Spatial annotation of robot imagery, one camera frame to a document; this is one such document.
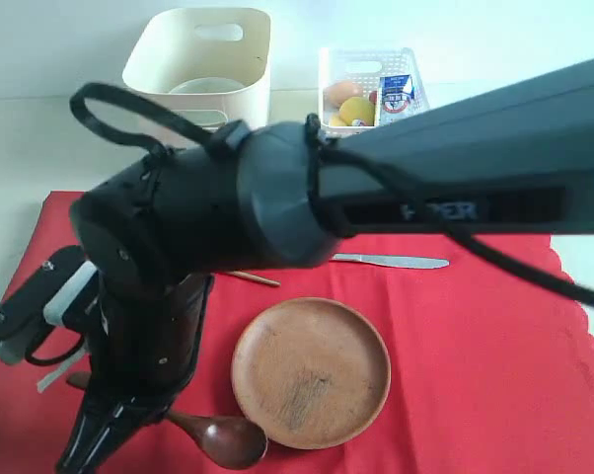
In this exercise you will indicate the cream plastic tub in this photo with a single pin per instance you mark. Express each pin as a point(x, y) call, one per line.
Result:
point(188, 43)

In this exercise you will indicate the yellow cheese wedge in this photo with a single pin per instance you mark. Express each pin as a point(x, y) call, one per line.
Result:
point(337, 121)

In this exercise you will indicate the yellow lemon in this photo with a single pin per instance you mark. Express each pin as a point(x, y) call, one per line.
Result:
point(357, 111)

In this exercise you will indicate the brown wooden plate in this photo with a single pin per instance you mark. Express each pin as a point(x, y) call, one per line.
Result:
point(312, 372)

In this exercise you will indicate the blue white milk carton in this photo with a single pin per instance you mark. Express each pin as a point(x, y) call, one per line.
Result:
point(395, 96)

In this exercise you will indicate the pale green ceramic bowl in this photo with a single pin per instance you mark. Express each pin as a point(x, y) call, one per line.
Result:
point(207, 85)

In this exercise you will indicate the steel table knife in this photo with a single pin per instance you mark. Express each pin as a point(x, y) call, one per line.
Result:
point(392, 261)

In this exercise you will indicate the brown egg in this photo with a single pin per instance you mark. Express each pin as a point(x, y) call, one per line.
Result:
point(337, 93)

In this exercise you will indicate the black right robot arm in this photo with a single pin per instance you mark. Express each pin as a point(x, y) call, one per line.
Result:
point(519, 159)

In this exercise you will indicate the wooden chopstick lower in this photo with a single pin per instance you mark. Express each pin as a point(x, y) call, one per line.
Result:
point(255, 278)

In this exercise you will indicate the dark wooden spoon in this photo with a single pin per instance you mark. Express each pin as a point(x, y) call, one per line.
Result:
point(230, 442)

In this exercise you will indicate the red tablecloth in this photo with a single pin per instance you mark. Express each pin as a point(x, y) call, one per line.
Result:
point(489, 375)

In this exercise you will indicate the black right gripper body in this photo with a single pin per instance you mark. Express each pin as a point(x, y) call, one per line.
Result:
point(144, 350)

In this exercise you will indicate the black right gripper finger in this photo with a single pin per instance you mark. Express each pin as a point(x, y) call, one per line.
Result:
point(101, 427)

